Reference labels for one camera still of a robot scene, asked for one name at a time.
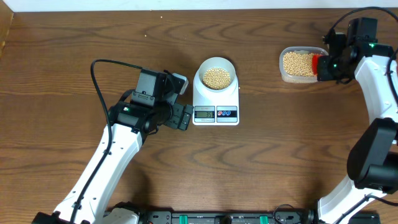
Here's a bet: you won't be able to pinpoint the red plastic measuring scoop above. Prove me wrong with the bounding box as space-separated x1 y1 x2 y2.
312 54 322 76

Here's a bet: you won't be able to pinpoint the clear plastic container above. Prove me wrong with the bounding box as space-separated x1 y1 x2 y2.
279 47 328 83

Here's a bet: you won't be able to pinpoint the white digital kitchen scale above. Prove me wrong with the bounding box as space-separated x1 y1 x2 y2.
193 71 239 126

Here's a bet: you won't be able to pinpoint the soybeans in bowl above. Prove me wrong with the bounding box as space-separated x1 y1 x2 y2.
203 67 231 90

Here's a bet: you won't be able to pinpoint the soybeans in container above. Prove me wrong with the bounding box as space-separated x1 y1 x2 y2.
283 52 315 77

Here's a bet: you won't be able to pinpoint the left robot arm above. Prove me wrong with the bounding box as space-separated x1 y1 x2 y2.
32 69 193 224

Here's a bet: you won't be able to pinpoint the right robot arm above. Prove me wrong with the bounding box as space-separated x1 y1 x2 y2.
313 17 397 223

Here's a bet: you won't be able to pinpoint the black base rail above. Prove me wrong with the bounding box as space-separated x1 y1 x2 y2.
102 205 381 224

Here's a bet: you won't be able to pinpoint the cardboard panel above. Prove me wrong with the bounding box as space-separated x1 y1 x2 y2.
0 0 14 55

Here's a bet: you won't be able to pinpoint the grey round bowl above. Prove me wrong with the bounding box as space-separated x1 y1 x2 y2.
198 57 238 91

